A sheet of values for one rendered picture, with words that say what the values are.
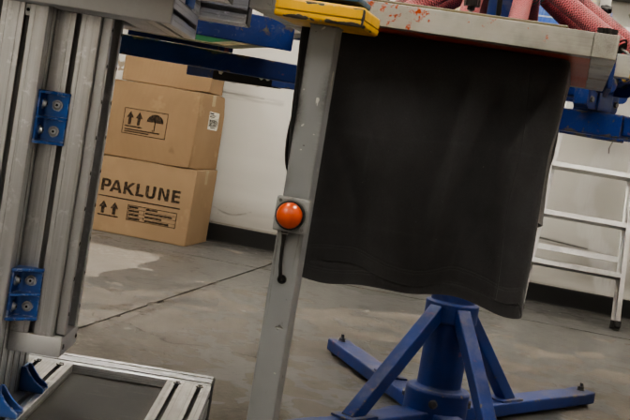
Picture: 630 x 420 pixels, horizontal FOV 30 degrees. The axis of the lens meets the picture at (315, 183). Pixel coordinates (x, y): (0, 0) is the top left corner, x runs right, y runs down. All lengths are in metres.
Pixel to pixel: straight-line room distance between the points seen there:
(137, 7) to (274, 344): 0.56
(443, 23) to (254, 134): 4.99
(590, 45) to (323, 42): 0.42
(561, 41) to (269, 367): 0.66
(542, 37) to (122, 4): 0.65
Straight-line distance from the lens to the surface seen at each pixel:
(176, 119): 6.43
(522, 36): 1.85
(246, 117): 6.82
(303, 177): 1.69
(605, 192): 6.57
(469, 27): 1.85
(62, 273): 2.00
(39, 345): 2.03
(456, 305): 3.26
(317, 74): 1.69
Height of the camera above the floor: 0.79
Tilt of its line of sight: 3 degrees down
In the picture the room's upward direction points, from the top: 9 degrees clockwise
